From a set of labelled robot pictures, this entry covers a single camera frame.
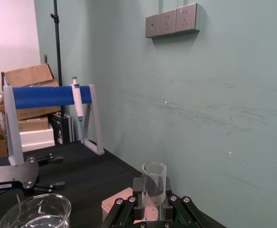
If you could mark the flat brown cardboard box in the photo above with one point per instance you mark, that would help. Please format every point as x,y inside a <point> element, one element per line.
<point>33,123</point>

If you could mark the white and blue pipette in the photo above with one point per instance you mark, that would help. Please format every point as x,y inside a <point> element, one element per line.
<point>76,99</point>

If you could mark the black equipment case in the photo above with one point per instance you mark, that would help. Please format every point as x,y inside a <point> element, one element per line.
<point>61,129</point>

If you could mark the clear glass test tube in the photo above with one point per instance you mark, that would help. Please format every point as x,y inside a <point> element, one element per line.
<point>154,180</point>

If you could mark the black table cloth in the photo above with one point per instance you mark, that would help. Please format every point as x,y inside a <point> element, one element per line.
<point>86,171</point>

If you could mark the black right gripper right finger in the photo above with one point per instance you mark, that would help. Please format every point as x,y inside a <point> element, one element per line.
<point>186,213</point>

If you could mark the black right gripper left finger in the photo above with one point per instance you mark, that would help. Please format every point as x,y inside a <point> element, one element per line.
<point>124,211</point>

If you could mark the grey stand with blue bar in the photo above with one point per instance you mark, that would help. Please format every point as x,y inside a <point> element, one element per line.
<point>46,96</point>

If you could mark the black light stand pole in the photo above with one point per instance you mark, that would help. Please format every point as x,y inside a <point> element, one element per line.
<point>57,47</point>

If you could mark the clear glass beaker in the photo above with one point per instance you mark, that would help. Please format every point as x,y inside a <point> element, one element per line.
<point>58,209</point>

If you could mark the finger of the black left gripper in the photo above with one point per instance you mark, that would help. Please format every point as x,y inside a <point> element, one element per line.
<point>50,158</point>
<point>55,186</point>

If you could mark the open brown cardboard box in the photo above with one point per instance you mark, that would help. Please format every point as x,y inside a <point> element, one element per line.
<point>29,73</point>

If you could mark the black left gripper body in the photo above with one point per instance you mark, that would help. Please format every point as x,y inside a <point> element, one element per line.
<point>15,172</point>

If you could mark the large brown cardboard box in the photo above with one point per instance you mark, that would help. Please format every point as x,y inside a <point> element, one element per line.
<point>39,112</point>

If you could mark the white box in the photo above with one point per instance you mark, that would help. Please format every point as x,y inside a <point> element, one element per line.
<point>36,139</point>

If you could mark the grey wall socket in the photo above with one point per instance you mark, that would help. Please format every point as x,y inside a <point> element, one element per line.
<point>167,22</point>
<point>152,26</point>
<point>186,17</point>

